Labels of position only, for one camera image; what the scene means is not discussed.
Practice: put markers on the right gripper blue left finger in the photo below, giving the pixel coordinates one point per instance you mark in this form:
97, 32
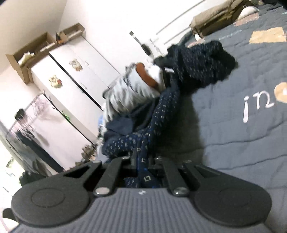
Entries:
133, 158

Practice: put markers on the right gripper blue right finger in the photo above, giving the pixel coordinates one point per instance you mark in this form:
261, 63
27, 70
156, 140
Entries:
158, 162

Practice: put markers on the navy dotted sweater orange collar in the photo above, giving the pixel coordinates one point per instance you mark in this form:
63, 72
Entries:
137, 134

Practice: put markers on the black clothes rack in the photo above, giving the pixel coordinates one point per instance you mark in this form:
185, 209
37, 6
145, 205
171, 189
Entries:
24, 138

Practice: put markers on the white grey printed sweatshirt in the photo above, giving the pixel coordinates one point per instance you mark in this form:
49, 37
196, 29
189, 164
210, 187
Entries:
130, 90

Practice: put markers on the grey quilted bedspread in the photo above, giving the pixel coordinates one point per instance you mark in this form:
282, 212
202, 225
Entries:
238, 125

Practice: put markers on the crumpled navy dotted garment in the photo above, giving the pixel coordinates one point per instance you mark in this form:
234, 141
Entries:
197, 66

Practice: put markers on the white wardrobe with stickers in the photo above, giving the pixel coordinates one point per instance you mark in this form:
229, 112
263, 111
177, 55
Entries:
72, 77

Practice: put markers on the white headboard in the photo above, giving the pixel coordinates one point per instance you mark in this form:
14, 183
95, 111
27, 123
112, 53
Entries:
178, 27

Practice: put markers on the small cardboard box on wardrobe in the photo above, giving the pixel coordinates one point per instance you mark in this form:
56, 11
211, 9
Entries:
71, 33

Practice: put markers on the large cardboard box on wardrobe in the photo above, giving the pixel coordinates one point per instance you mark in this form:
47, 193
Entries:
23, 60

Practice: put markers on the folded khaki blanket stack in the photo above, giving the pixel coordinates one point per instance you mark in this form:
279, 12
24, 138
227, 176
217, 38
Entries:
217, 17

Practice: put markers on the white pillow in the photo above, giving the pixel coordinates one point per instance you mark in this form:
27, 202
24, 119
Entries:
249, 10

